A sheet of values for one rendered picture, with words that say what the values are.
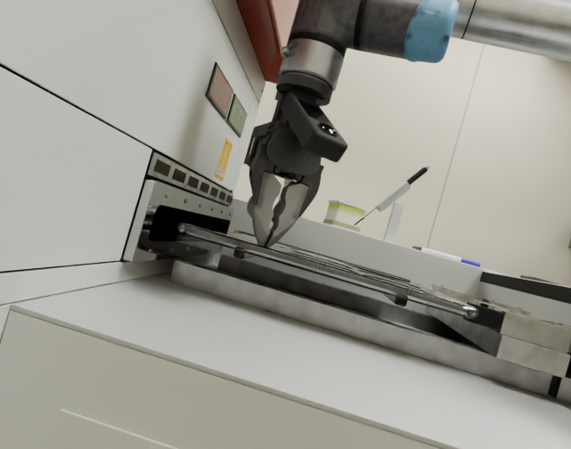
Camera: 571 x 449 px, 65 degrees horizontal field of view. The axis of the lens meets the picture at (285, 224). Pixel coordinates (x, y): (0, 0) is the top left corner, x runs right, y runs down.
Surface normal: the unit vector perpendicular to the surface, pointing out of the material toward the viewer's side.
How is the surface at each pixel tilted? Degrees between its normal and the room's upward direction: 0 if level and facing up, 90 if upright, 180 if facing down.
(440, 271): 90
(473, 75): 90
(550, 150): 90
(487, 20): 129
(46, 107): 90
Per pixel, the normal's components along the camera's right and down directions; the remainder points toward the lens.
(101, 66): 0.96, 0.27
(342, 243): -0.08, -0.04
